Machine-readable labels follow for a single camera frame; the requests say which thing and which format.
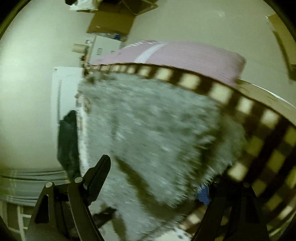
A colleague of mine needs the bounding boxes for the grey fuzzy pants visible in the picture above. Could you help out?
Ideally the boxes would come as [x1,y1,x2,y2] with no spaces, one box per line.
[76,73,247,240]

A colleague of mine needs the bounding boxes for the brown checkered bed sheet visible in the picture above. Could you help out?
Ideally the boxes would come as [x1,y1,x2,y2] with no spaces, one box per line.
[84,63,295,240]

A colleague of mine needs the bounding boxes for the dark green folded garment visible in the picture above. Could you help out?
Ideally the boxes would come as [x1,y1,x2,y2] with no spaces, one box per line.
[57,110,81,182]

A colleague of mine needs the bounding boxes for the pink striped pillow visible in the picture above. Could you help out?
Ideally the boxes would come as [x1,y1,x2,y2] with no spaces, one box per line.
[90,41,246,86]

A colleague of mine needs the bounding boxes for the brown cardboard box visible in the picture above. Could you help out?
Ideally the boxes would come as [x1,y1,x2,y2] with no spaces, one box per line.
[86,11,135,37]

